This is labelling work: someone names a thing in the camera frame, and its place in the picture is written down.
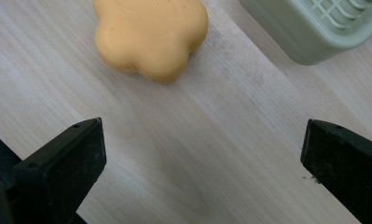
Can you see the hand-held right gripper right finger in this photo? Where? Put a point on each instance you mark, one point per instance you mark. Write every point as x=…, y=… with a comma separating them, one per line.
x=345, y=161

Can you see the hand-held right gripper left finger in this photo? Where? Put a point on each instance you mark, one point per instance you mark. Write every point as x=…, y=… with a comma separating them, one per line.
x=59, y=168

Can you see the green soap dish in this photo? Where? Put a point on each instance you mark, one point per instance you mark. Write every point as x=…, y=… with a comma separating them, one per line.
x=314, y=28

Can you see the yellow flower-shaped soap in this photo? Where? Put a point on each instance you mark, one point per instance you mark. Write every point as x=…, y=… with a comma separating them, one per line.
x=149, y=34

